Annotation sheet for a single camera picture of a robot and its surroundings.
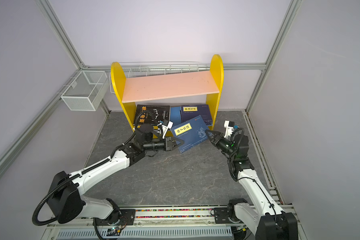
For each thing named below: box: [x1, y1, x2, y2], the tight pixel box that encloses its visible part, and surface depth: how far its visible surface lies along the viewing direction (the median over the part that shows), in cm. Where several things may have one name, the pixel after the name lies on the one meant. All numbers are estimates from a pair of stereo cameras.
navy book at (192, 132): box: [170, 115, 209, 154], surface depth 75 cm
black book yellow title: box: [135, 104, 170, 125], surface depth 93 cm
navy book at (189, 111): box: [181, 104, 213, 127], surface depth 97 cm
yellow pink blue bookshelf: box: [111, 54, 224, 132], surface depth 78 cm
